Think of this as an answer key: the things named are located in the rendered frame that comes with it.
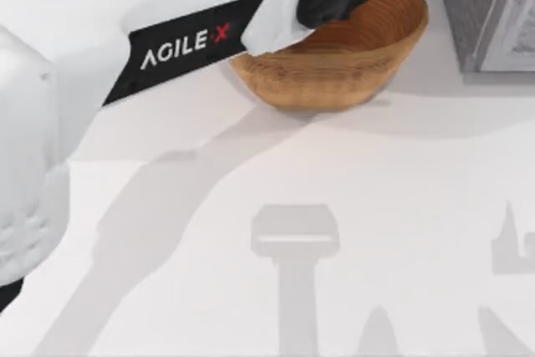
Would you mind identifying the wooden basket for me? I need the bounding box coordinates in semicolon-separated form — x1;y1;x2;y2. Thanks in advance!
228;0;430;114

